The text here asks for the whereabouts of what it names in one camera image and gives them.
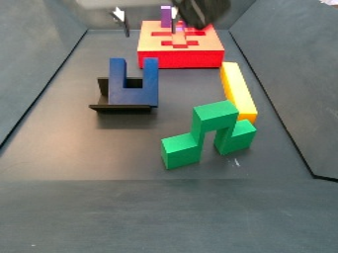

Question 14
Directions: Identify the green stepped arch block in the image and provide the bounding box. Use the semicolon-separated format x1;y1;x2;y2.
162;100;257;170

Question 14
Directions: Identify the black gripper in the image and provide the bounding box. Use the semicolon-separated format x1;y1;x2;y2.
110;0;231;37

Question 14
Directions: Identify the blue U-shaped block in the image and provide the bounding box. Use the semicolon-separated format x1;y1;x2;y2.
108;57;159;107

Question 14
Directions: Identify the yellow long bar block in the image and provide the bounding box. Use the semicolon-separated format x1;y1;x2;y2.
221;62;258;124

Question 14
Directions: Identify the black angled fixture bracket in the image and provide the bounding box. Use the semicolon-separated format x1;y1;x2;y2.
88;77;152;113

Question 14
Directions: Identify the red slotted base block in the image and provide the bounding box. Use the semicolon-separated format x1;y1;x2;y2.
138;21;225;68

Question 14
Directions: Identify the purple U-shaped block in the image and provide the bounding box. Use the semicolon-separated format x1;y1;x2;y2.
161;5;186;32

